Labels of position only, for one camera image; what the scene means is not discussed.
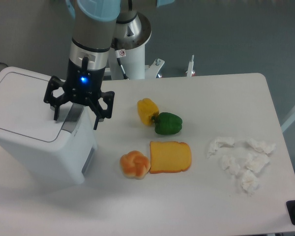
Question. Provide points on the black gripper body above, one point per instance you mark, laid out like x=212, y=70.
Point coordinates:
x=83, y=86

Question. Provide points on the white trash can lid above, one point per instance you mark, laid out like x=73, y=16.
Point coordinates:
x=24, y=105

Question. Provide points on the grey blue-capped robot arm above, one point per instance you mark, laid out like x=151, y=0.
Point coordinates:
x=106, y=33

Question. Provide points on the white trash can body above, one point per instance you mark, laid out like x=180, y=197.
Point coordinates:
x=55, y=150

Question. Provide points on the yellow bell pepper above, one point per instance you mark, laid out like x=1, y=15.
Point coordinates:
x=147, y=111

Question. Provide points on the round knotted bread roll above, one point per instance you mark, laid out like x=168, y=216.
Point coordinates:
x=134, y=165

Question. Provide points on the green bell pepper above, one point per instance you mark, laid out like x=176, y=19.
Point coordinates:
x=167, y=123

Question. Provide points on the toast bread slice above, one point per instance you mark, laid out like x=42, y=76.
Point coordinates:
x=169, y=157

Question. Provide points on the crumpled white tissue top-left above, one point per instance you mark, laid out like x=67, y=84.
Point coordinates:
x=217, y=143

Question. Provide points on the crumpled white tissue middle-left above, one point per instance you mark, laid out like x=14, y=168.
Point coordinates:
x=229, y=162

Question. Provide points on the crumpled white tissue middle-right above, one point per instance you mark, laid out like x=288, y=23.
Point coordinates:
x=256, y=162

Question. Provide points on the crumpled white tissue bottom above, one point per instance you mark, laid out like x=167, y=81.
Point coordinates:
x=249, y=182

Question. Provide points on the crumpled white tissue top-right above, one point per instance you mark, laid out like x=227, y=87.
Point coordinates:
x=261, y=146

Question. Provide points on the white pedestal base frame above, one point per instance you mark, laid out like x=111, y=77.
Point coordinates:
x=152, y=70

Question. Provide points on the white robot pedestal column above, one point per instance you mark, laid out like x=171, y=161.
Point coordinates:
x=127, y=54

